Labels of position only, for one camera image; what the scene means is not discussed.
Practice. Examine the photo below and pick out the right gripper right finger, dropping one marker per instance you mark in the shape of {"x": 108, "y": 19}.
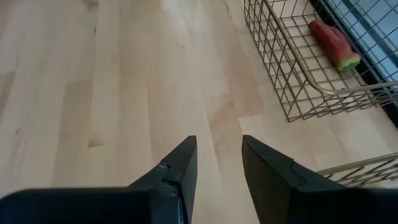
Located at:
{"x": 267, "y": 174}

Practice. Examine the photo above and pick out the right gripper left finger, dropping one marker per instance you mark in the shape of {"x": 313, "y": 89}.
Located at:
{"x": 183, "y": 168}

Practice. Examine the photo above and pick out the red pepper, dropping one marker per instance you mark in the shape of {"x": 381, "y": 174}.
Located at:
{"x": 334, "y": 45}

